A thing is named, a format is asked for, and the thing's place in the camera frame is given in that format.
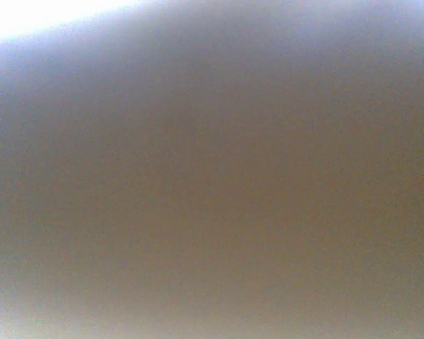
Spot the beige three-tier shelf rack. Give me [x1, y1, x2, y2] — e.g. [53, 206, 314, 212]
[0, 1, 424, 338]

